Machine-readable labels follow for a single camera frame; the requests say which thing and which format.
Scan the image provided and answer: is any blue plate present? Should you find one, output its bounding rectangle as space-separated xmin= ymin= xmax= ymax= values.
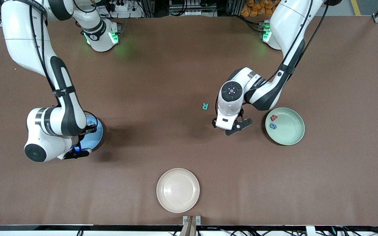
xmin=77 ymin=117 xmax=104 ymax=152

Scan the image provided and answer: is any green plate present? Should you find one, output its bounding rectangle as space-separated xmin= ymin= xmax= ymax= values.
xmin=265 ymin=108 xmax=305 ymax=146

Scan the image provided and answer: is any beige plate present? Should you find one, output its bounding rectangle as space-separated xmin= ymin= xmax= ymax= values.
xmin=157 ymin=168 xmax=200 ymax=213

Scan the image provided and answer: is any orange packets pile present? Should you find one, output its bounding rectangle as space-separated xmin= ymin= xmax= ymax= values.
xmin=241 ymin=0 xmax=276 ymax=17

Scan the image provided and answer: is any white power strip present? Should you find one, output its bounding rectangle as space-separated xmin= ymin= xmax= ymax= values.
xmin=107 ymin=2 xmax=143 ymax=18

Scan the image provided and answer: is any metal table edge bracket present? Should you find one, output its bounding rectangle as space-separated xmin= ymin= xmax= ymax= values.
xmin=183 ymin=215 xmax=201 ymax=226

